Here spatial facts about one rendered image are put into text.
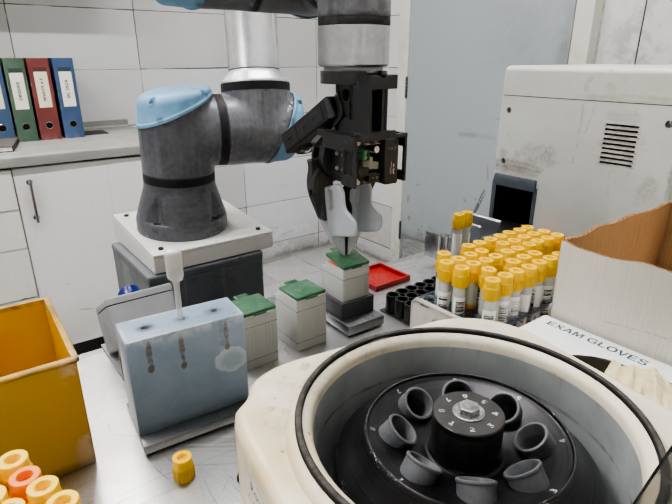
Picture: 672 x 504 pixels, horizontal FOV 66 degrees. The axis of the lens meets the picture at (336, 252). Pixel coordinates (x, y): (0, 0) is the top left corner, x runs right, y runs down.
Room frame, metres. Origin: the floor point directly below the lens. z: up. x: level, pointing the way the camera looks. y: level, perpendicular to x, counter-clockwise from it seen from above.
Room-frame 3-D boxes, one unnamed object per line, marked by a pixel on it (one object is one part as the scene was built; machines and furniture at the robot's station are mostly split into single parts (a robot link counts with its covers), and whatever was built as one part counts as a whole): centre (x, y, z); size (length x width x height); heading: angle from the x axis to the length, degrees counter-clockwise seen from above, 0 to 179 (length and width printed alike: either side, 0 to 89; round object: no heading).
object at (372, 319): (0.60, -0.01, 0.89); 0.09 x 0.05 x 0.04; 35
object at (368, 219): (0.59, -0.03, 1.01); 0.06 x 0.03 x 0.09; 35
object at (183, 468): (0.33, 0.12, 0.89); 0.02 x 0.02 x 0.02
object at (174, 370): (0.40, 0.13, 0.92); 0.10 x 0.07 x 0.10; 122
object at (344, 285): (0.60, -0.01, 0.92); 0.05 x 0.04 x 0.06; 35
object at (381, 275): (0.72, -0.06, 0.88); 0.07 x 0.07 x 0.01; 37
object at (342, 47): (0.59, -0.02, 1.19); 0.08 x 0.08 x 0.05
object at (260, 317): (0.50, 0.09, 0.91); 0.05 x 0.04 x 0.07; 37
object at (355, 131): (0.58, -0.02, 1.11); 0.09 x 0.08 x 0.12; 35
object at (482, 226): (0.80, -0.24, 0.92); 0.21 x 0.07 x 0.05; 127
